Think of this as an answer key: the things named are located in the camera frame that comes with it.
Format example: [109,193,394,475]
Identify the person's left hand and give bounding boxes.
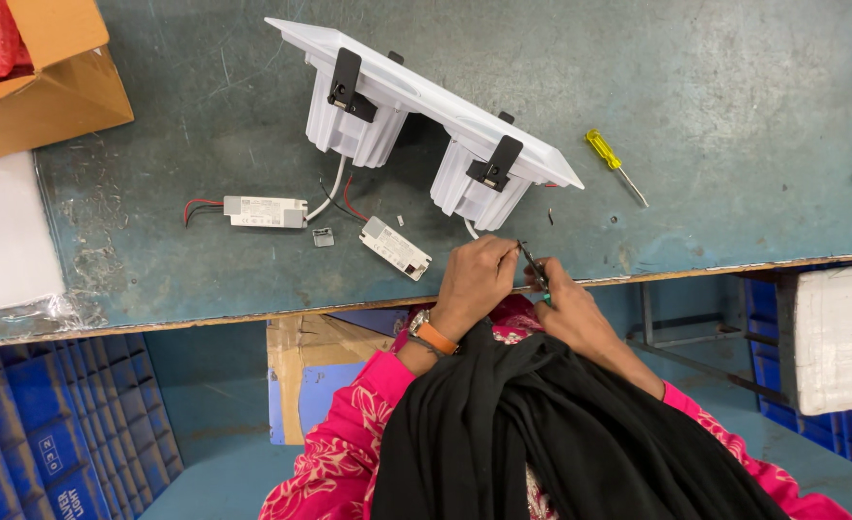
[429,234,521,345]

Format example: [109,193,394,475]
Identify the person's right hand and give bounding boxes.
[523,256,613,349]

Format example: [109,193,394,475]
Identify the green handled wire cutter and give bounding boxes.
[516,240,554,309]

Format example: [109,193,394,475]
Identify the large black spring clip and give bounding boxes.
[327,48,380,124]
[465,135,525,193]

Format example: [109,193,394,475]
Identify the black scarf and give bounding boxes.
[369,318,792,520]

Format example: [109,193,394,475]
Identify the white twin downlight fixture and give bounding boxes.
[264,17,586,233]

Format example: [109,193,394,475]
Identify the taped cardboard box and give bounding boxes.
[266,311,410,446]

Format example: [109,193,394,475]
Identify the pink floral garment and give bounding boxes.
[258,292,852,520]

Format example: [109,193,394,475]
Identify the white styrofoam block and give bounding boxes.
[793,260,852,417]

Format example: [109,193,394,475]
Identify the brown cardboard box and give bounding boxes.
[0,0,135,166]

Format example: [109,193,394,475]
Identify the stack of blue plastic crates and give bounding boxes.
[0,332,185,520]

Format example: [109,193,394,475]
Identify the white foam sheet in plastic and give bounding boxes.
[0,151,67,316]

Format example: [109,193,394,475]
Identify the wristwatch with orange strap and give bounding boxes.
[407,308,461,357]

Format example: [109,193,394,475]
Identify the yellow handled screwdriver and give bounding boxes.
[585,129,651,209]

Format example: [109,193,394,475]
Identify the red and black loose wires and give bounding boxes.
[318,175,369,223]

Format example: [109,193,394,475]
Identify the grey metal table frame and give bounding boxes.
[625,280,795,407]

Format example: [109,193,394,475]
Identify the white round cable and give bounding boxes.
[304,154,348,223]

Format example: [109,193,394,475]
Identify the white LED driver with cable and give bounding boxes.
[223,195,310,230]

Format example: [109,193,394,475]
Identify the red and black wire pair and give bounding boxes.
[183,198,225,228]

